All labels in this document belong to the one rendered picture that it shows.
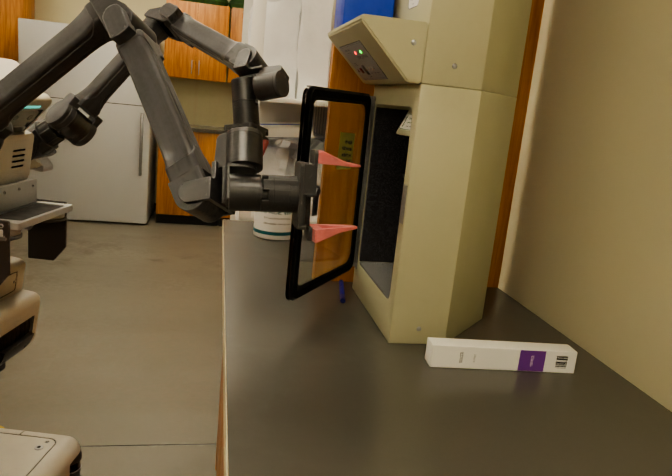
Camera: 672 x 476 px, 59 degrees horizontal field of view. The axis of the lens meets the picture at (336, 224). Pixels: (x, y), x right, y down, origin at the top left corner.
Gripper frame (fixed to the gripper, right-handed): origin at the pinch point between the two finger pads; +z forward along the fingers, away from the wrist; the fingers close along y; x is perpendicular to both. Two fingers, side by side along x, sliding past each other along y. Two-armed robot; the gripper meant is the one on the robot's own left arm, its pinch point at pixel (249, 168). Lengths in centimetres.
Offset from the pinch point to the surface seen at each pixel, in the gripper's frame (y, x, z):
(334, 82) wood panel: 8.2, -18.4, -18.8
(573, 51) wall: 20, -71, -22
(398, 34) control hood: -24.3, -37.8, -16.5
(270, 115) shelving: 176, 59, -51
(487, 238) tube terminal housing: 3, -50, 18
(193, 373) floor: 143, 95, 78
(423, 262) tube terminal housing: -13.1, -38.3, 21.7
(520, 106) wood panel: 29, -59, -13
